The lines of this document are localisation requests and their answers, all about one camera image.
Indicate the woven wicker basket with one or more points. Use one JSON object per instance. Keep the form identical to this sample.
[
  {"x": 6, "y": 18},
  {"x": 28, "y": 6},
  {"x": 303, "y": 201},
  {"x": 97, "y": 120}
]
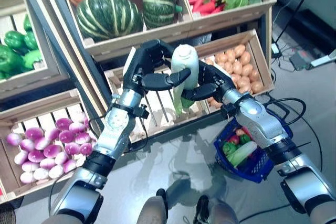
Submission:
[{"x": 6, "y": 214}]

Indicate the green plastic bell pepper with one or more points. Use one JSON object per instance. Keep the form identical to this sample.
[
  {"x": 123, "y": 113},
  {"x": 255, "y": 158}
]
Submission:
[
  {"x": 8, "y": 58},
  {"x": 15, "y": 40},
  {"x": 32, "y": 58},
  {"x": 31, "y": 40},
  {"x": 27, "y": 23}
]

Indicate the large wooden display shelf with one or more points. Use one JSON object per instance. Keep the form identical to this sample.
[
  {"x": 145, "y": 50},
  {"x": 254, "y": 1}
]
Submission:
[{"x": 267, "y": 40}]

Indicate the wooden pumpkin crate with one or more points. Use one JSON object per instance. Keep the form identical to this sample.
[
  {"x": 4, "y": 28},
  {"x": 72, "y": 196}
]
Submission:
[{"x": 157, "y": 35}]

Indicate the red toy apple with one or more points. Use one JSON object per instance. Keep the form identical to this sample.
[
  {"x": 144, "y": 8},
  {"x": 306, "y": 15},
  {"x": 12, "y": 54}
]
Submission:
[{"x": 234, "y": 139}]

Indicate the tan plastic potato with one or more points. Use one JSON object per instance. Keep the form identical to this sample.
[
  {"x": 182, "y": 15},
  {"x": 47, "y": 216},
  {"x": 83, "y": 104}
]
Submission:
[
  {"x": 237, "y": 67},
  {"x": 246, "y": 69},
  {"x": 254, "y": 75},
  {"x": 245, "y": 58},
  {"x": 239, "y": 50},
  {"x": 257, "y": 86},
  {"x": 221, "y": 57},
  {"x": 230, "y": 55}
]

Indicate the blue plastic shopping basket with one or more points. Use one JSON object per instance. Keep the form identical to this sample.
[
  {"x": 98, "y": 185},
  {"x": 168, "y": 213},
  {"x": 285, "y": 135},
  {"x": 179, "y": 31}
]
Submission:
[{"x": 252, "y": 175}]

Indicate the wooden potato crate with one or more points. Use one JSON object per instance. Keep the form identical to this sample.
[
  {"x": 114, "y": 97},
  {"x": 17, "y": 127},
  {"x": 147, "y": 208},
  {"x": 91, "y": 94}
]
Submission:
[{"x": 263, "y": 60}]

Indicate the small yellowish plastic vegetable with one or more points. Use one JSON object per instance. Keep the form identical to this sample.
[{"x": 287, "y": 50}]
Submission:
[{"x": 239, "y": 131}]

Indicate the black tripod stand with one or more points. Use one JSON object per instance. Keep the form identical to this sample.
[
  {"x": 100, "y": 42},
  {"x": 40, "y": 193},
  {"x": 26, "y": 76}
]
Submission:
[{"x": 297, "y": 9}]

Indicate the wooden green pepper crate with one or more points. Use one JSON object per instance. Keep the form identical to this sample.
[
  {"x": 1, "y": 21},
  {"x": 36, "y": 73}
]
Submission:
[{"x": 31, "y": 82}]

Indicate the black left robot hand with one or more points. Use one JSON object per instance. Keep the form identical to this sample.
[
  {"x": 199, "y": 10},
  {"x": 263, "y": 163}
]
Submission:
[{"x": 139, "y": 64}]

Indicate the white power adapter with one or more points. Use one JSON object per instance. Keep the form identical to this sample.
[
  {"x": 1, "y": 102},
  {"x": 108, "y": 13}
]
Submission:
[{"x": 275, "y": 48}]

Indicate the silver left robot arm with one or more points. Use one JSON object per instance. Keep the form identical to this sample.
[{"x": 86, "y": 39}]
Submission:
[{"x": 115, "y": 129}]

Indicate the plastic napa cabbage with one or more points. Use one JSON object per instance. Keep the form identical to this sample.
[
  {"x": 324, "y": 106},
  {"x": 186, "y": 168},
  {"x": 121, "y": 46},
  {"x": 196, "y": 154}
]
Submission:
[
  {"x": 244, "y": 151},
  {"x": 185, "y": 58}
]

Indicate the wooden napa cabbage crate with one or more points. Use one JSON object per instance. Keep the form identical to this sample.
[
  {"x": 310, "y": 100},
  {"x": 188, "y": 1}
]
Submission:
[{"x": 157, "y": 108}]

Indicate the flat green striped pumpkin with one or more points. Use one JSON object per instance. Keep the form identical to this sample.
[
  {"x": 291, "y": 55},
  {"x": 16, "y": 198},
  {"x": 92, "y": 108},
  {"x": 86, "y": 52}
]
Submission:
[{"x": 109, "y": 16}]

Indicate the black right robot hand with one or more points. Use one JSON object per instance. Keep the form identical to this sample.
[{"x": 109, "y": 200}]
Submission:
[{"x": 218, "y": 82}]

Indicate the purple white plastic turnip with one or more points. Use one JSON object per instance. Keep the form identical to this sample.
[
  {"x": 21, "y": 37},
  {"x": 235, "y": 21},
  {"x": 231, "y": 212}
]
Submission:
[
  {"x": 34, "y": 133},
  {"x": 66, "y": 136},
  {"x": 13, "y": 139},
  {"x": 86, "y": 148},
  {"x": 82, "y": 137},
  {"x": 27, "y": 144},
  {"x": 77, "y": 127},
  {"x": 78, "y": 116},
  {"x": 63, "y": 123},
  {"x": 52, "y": 134},
  {"x": 51, "y": 150},
  {"x": 42, "y": 143},
  {"x": 87, "y": 123},
  {"x": 72, "y": 148}
]

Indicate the small green plastic cabbage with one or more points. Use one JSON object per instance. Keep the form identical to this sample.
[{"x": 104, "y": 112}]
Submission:
[{"x": 228, "y": 148}]

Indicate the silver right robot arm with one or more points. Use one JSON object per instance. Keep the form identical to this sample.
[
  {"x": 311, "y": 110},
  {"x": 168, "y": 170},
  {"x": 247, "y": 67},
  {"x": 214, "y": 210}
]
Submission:
[{"x": 260, "y": 121}]

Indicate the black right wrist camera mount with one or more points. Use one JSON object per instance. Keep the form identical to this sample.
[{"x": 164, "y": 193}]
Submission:
[{"x": 228, "y": 110}]

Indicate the small green bell pepper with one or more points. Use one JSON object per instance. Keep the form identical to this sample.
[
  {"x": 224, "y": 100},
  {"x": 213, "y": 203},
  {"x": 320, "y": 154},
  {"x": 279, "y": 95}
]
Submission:
[{"x": 245, "y": 138}]

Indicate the grey power box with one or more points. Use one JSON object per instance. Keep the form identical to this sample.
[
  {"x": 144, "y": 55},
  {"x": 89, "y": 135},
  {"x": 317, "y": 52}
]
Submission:
[{"x": 300, "y": 60}]

